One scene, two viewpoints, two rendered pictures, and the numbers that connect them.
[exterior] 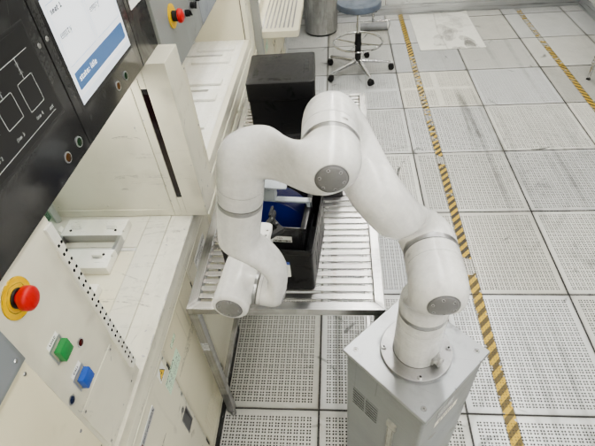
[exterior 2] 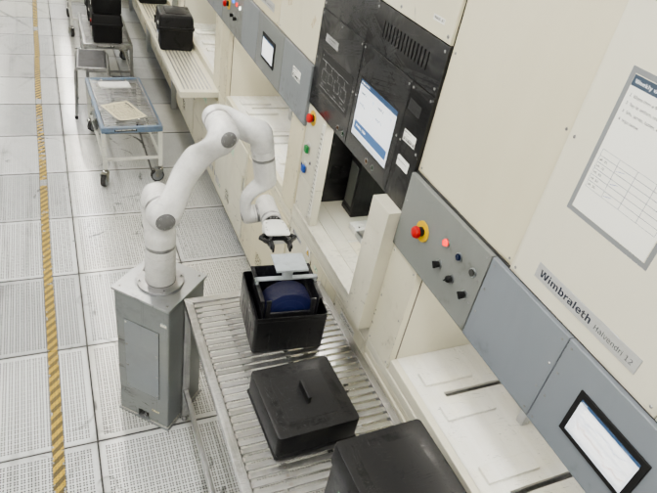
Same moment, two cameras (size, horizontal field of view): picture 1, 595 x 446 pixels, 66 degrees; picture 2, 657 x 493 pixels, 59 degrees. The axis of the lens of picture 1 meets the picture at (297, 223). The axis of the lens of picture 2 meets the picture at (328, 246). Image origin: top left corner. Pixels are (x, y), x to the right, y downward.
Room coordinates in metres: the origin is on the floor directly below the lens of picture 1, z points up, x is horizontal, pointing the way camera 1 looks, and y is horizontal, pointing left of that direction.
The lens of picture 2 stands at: (2.48, -0.83, 2.39)
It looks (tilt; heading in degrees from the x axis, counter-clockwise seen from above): 35 degrees down; 143
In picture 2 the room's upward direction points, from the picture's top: 12 degrees clockwise
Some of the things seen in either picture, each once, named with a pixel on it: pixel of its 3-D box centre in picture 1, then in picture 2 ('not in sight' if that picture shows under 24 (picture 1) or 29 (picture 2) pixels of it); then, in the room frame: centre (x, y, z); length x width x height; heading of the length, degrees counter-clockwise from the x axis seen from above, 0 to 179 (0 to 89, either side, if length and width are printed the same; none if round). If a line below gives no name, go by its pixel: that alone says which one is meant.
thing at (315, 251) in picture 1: (276, 235); (282, 308); (1.04, 0.07, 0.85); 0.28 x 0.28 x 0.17; 77
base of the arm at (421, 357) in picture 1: (419, 331); (160, 262); (0.64, -0.28, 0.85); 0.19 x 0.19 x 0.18
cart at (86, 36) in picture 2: not in sight; (105, 50); (-3.45, 0.40, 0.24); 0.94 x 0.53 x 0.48; 172
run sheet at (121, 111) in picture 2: not in sight; (123, 110); (-1.61, 0.12, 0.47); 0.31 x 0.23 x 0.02; 14
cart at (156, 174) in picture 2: not in sight; (125, 127); (-1.78, 0.17, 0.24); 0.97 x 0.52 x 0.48; 175
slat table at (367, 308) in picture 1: (303, 240); (294, 473); (1.46, -0.02, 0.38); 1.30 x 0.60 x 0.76; 173
